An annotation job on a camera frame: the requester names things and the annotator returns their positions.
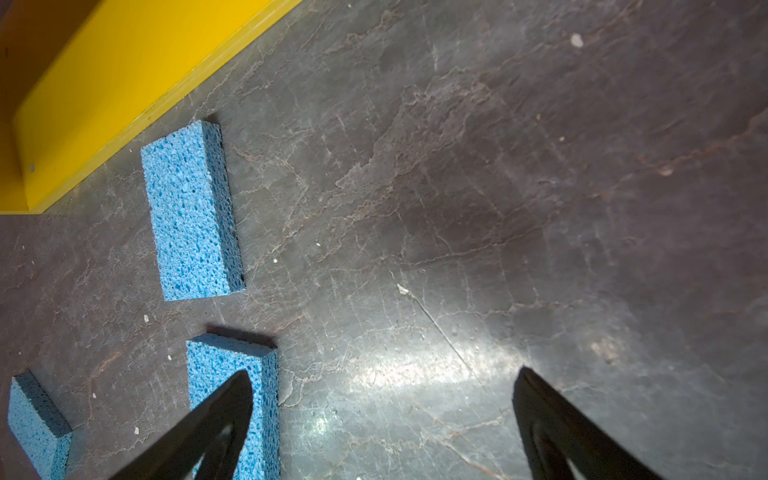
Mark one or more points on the light blue sponge middle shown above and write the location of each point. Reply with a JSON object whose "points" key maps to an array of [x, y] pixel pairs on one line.
{"points": [[211, 360]]}

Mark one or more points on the light blue sponge upper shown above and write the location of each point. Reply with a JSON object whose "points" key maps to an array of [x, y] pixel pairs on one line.
{"points": [[191, 214]]}

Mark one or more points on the light blue sponge left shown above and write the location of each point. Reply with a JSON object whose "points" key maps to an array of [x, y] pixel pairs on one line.
{"points": [[39, 427]]}

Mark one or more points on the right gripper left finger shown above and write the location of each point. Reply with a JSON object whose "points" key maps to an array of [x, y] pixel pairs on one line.
{"points": [[210, 438]]}

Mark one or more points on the light blue sponge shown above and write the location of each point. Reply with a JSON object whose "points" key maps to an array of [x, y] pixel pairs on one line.
{"points": [[191, 214], [211, 360], [39, 427]]}

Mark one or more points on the yellow wooden shelf unit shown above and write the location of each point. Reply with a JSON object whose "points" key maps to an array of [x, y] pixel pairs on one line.
{"points": [[81, 79]]}

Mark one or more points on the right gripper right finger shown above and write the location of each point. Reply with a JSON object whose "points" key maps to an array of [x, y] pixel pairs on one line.
{"points": [[558, 438]]}

